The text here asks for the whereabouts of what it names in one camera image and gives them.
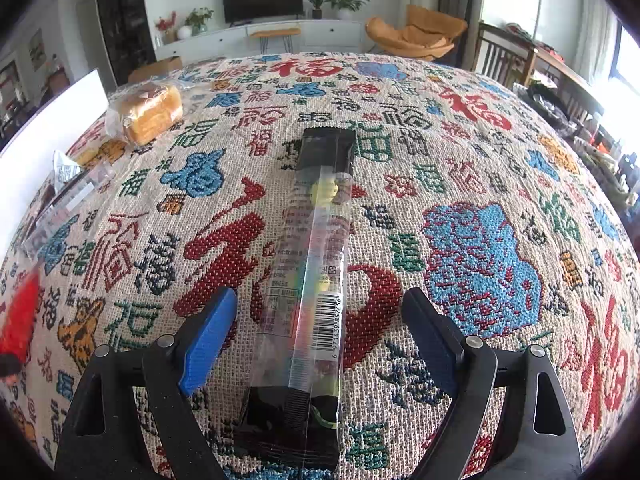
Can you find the bagged bread loaf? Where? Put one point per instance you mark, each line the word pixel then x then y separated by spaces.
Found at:
pixel 150 115

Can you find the small silver snack packet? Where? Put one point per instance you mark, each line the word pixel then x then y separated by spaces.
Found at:
pixel 63 169

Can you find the floor lamp pole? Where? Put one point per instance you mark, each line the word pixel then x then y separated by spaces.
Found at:
pixel 539 0

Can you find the red flowers in vase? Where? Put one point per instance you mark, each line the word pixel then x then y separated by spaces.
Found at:
pixel 165 24

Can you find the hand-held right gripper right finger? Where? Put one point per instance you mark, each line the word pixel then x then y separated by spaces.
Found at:
pixel 430 345

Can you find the wooden chair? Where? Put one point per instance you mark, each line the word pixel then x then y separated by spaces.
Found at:
pixel 500 55

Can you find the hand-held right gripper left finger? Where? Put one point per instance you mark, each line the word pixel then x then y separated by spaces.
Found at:
pixel 210 340

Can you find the cardboard box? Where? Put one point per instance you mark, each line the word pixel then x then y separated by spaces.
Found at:
pixel 157 67

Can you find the printed blanket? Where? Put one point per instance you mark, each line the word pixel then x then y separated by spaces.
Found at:
pixel 450 185

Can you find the dark display cabinet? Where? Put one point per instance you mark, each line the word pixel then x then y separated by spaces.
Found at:
pixel 125 15

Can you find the long black candy packet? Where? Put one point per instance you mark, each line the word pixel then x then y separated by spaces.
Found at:
pixel 300 260

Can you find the red object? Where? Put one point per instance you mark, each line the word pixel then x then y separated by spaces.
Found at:
pixel 20 320

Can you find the orange-topped stool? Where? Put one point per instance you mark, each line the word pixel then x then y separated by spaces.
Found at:
pixel 275 32

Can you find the small potted plant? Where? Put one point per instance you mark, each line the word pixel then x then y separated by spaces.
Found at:
pixel 316 6

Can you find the large potted plant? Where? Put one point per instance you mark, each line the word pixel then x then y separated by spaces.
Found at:
pixel 346 2

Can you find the orange lounge chair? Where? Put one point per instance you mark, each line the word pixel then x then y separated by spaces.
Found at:
pixel 415 35

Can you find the framed wall picture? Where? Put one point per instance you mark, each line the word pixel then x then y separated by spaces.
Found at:
pixel 36 49

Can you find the clear plastic snack packet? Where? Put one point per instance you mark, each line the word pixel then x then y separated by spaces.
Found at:
pixel 75 205

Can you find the green leafy potted plant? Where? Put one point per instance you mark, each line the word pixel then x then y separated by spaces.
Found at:
pixel 199 19

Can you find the white television cabinet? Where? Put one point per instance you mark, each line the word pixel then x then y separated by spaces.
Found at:
pixel 220 40

